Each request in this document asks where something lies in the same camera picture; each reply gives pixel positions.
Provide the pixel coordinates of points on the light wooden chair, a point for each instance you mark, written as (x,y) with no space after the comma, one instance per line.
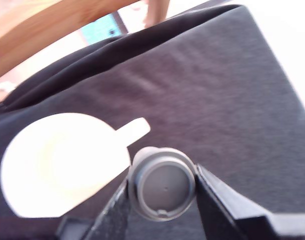
(42,32)

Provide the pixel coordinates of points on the black table cloth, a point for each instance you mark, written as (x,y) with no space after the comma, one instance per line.
(205,95)

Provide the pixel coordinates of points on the grey coffee capsule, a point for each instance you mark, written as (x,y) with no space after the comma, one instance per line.
(165,185)

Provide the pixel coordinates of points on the white coffee cup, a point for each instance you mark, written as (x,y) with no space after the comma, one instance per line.
(62,165)

